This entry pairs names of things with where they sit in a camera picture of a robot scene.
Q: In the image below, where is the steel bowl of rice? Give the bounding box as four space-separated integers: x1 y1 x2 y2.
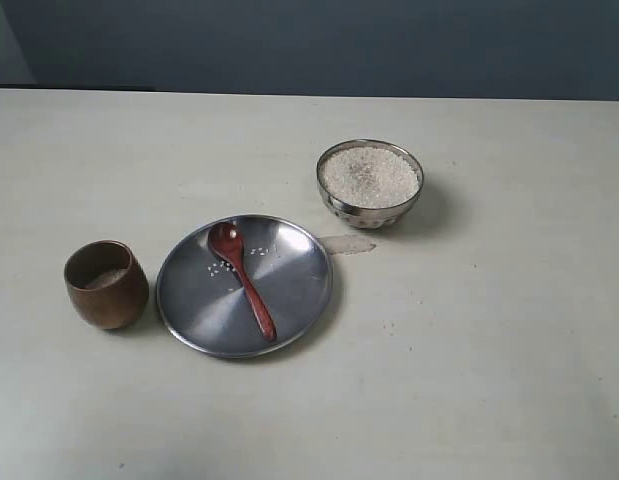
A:
316 139 424 229

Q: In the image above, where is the red wooden spoon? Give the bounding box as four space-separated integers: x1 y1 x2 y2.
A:
207 222 277 342

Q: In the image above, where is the round steel plate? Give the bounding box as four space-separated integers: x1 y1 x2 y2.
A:
155 214 333 358

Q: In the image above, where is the brown wooden cup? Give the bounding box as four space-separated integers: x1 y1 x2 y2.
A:
63 240 150 330

